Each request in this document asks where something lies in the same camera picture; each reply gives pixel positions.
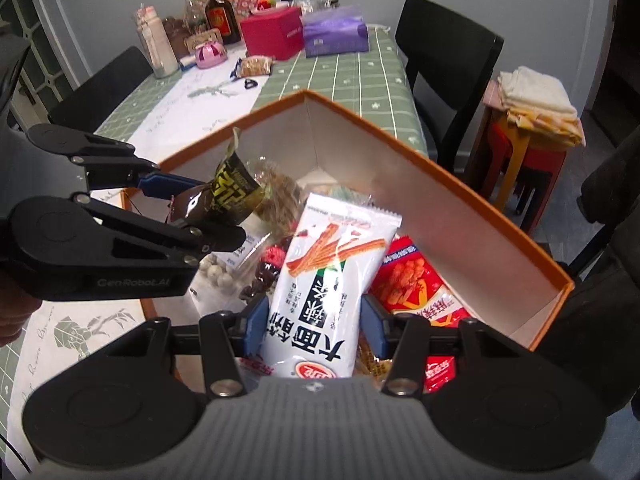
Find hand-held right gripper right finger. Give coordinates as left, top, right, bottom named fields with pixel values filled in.
left=361, top=294, right=517, bottom=401

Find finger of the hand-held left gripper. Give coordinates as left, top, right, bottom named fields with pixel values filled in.
left=27, top=124, right=207, bottom=197
left=75, top=194, right=248, bottom=268

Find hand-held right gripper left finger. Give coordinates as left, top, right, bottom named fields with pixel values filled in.
left=117, top=295, right=271, bottom=401

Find small bun packet blue label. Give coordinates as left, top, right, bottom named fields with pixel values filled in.
left=192, top=232, right=271, bottom=311

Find black yellow chocolate packet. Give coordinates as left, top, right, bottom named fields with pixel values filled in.
left=165, top=127, right=266, bottom=229

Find small cola bottle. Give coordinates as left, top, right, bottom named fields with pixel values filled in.
left=239, top=240, right=291, bottom=304

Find white red snack packet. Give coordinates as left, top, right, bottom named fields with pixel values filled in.
left=262, top=191, right=404, bottom=379

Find clear nut packet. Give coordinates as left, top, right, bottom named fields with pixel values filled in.
left=247, top=157, right=309, bottom=227

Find orange cardboard box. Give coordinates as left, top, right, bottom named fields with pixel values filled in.
left=121, top=89, right=575, bottom=382

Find black chair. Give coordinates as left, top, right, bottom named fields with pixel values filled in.
left=395, top=0, right=505, bottom=174
left=47, top=46, right=154, bottom=134

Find pink round container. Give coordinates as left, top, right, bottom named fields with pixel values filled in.
left=194, top=41, right=230, bottom=70

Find white water bottle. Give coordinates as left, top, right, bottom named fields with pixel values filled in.
left=136, top=4, right=181, bottom=80

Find clear peanut snack packet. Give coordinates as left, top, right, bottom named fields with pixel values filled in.
left=235, top=56, right=276, bottom=77

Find small beige box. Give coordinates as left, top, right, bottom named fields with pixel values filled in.
left=184, top=30, right=224, bottom=54

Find brown bag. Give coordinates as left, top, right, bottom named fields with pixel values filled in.
left=162, top=16, right=190, bottom=59

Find clear bottle green label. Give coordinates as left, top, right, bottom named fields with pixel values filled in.
left=182, top=0, right=209, bottom=37

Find glass panel door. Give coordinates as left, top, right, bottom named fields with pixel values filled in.
left=0, top=0, right=77, bottom=127

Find brown liquor bottle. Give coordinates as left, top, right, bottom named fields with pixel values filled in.
left=204, top=0, right=242, bottom=46

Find pink square box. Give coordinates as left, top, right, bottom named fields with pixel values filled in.
left=240, top=7, right=305, bottom=61

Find green white printed tablecloth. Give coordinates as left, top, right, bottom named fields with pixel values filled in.
left=0, top=25, right=432, bottom=461

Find purple tissue pack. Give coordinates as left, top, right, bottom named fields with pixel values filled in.
left=301, top=5, right=371, bottom=59

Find red plastic stool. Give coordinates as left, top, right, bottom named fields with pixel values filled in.
left=462, top=82, right=569, bottom=222

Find black jacket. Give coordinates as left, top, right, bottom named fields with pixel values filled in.
left=539, top=125, right=640, bottom=407

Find folded white towels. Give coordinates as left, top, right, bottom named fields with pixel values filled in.
left=496, top=66, right=587, bottom=149

